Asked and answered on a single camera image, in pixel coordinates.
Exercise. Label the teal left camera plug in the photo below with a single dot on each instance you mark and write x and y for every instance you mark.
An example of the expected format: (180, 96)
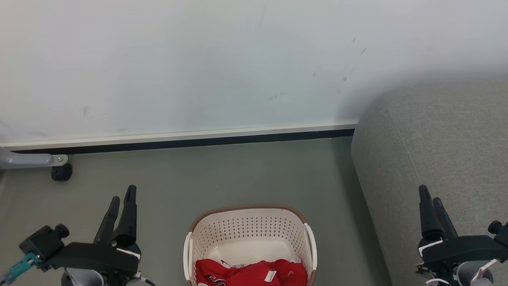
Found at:
(20, 267)

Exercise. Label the black caster wheel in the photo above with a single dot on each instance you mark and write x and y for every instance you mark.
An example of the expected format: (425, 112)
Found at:
(62, 172)

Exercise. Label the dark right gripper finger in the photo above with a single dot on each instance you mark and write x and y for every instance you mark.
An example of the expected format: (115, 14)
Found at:
(428, 218)
(445, 222)

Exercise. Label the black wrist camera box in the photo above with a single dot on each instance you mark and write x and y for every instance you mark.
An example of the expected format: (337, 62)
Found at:
(499, 230)
(43, 240)

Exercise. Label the plain red garment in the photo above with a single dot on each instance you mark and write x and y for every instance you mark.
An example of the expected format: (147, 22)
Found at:
(274, 272)

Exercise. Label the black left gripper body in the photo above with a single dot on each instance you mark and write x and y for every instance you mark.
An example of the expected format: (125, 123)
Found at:
(91, 256)

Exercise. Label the grey metal stand leg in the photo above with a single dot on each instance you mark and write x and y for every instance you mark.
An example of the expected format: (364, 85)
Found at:
(27, 159)

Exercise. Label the white perforated laundry basket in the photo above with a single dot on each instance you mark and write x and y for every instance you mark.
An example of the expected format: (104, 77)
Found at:
(250, 234)

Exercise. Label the white and black baseboard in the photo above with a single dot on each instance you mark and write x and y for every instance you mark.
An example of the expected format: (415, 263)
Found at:
(178, 139)

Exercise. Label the grey fabric sofa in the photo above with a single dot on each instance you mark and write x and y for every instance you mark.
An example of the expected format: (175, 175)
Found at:
(436, 151)

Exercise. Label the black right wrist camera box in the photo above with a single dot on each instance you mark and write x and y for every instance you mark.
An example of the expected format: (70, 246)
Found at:
(499, 230)

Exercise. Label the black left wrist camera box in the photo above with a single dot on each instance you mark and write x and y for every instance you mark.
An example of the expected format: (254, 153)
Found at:
(43, 240)

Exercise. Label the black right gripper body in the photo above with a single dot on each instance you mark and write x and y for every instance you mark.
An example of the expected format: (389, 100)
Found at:
(464, 248)

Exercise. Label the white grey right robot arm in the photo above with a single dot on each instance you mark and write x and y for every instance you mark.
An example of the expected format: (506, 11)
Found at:
(472, 276)

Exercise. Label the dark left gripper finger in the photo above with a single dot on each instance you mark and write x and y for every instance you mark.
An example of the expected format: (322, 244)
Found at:
(109, 222)
(127, 222)

